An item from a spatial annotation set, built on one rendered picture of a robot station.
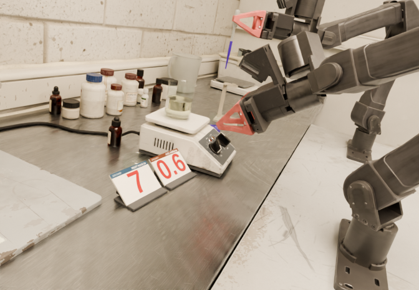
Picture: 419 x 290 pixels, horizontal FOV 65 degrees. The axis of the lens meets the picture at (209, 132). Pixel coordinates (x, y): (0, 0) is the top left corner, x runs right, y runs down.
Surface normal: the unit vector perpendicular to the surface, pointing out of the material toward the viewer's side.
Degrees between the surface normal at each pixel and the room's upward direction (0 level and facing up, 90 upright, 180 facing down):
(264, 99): 98
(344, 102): 90
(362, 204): 90
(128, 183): 40
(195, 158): 90
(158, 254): 0
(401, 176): 79
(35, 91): 90
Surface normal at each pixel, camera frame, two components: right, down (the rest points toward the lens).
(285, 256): 0.18, -0.93
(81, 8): 0.90, 0.29
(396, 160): -0.69, -0.12
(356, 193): -0.79, 0.06
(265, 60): -0.38, 0.37
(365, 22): 0.14, 0.31
